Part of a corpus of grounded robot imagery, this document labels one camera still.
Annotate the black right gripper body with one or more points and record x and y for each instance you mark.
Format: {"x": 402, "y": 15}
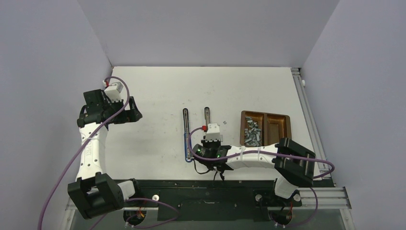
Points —
{"x": 214, "y": 144}

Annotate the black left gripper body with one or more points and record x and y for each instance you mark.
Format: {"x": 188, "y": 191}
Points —
{"x": 126, "y": 116}

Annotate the brown wooden tray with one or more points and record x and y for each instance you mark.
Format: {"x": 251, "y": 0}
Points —
{"x": 274, "y": 126}

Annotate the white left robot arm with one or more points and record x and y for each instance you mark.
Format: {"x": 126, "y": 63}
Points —
{"x": 94, "y": 192}

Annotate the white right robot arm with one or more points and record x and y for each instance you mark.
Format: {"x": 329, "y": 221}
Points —
{"x": 294, "y": 162}

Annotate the pile of grey staples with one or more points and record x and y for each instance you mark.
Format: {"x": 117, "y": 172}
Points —
{"x": 252, "y": 133}

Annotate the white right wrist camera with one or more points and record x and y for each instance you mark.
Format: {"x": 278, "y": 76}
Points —
{"x": 212, "y": 133}

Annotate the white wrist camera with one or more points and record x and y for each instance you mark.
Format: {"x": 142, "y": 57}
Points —
{"x": 212, "y": 133}
{"x": 113, "y": 91}

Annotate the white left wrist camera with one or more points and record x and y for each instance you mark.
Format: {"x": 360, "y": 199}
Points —
{"x": 113, "y": 91}

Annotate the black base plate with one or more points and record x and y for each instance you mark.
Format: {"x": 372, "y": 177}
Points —
{"x": 207, "y": 200}

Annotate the aluminium rail frame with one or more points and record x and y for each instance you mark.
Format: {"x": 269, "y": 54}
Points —
{"x": 152, "y": 148}

